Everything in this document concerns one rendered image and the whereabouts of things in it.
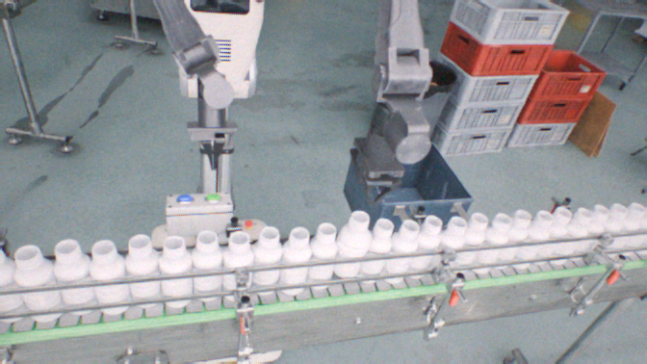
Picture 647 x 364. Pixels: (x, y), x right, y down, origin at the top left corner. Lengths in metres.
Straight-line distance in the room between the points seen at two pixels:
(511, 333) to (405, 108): 1.92
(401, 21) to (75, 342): 0.82
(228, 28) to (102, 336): 0.78
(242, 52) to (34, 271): 0.73
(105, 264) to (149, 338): 0.21
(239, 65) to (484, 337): 1.74
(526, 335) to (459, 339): 0.36
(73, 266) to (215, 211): 0.29
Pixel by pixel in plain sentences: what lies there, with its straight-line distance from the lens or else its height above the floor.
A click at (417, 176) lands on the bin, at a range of 1.77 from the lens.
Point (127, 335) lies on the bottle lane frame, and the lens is 1.01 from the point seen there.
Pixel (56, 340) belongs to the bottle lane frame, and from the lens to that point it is 1.02.
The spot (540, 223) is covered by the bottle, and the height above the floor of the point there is 1.15.
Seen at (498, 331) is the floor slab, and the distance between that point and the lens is 2.47.
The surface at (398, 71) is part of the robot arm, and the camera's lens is 0.70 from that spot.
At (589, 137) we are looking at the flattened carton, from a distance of 4.26.
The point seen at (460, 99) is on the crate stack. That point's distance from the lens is 3.19.
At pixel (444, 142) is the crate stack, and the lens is 3.35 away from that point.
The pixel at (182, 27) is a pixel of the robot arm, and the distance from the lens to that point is 0.88.
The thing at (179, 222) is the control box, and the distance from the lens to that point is 1.01.
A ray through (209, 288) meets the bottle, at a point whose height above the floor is 1.05.
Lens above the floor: 1.80
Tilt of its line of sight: 39 degrees down
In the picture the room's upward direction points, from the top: 12 degrees clockwise
